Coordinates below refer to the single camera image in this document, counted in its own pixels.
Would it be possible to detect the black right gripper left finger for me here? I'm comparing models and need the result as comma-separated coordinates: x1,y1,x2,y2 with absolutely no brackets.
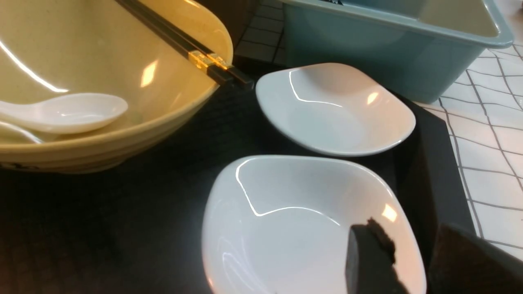
345,218,408,294

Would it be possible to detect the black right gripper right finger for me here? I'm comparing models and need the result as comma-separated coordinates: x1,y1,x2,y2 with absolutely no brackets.
427,224,523,294

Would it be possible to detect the white square side dish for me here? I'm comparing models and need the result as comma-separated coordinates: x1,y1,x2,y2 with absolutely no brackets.
255,63,416,158
202,156,428,294

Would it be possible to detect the black chopstick gold band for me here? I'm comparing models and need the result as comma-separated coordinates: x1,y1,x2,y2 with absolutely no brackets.
114,0,246,87
123,0,255,88

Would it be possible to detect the white ceramic soup spoon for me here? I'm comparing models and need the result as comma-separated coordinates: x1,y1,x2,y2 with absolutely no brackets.
0,93,128,134

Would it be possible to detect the yellow noodle bowl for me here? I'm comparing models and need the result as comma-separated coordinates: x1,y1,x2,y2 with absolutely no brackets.
0,0,219,174

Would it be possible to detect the blue plastic bin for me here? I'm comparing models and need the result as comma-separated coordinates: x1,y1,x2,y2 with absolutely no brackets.
282,0,514,103

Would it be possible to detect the black plastic serving tray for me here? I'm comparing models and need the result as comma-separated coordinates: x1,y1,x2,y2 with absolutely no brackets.
1,91,476,294

